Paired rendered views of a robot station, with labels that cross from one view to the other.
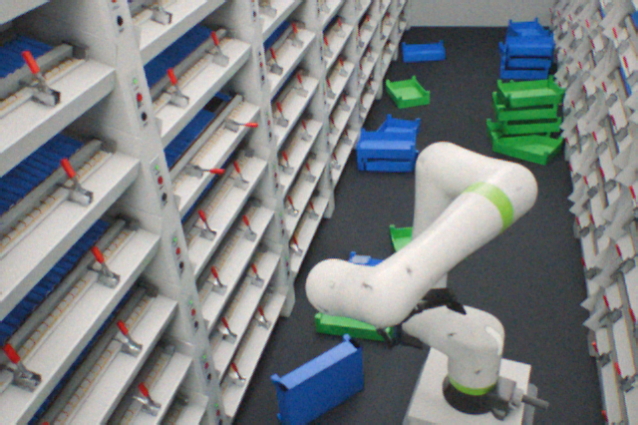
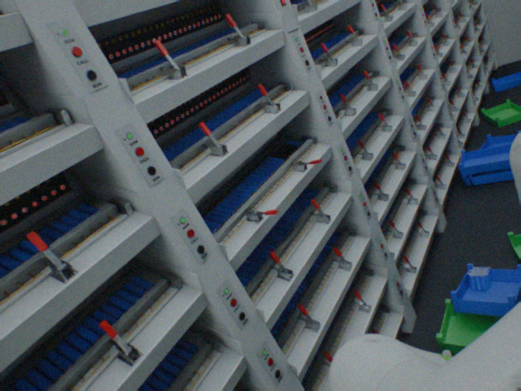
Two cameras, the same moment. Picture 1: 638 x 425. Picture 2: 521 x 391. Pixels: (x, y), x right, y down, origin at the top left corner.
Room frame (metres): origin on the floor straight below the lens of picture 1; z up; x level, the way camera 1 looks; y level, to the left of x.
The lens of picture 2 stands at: (0.66, -0.15, 1.28)
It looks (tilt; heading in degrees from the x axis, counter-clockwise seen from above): 20 degrees down; 28
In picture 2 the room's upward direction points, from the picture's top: 28 degrees counter-clockwise
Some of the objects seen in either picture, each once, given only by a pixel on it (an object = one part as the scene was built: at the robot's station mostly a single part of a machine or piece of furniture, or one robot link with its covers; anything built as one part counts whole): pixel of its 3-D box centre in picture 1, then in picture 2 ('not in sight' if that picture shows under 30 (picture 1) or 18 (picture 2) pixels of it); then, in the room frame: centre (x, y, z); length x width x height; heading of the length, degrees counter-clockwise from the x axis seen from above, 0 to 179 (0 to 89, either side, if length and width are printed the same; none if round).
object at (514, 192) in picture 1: (498, 196); not in sight; (1.13, -0.39, 0.96); 0.18 x 0.13 x 0.12; 134
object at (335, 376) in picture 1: (319, 383); not in sight; (1.41, 0.04, 0.10); 0.30 x 0.08 x 0.20; 122
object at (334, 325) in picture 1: (359, 311); (488, 329); (1.80, -0.13, 0.04); 0.30 x 0.20 x 0.08; 73
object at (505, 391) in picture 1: (492, 391); not in sight; (1.07, -0.41, 0.40); 0.26 x 0.15 x 0.06; 58
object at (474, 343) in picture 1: (470, 347); not in sight; (1.11, -0.35, 0.52); 0.16 x 0.13 x 0.19; 44
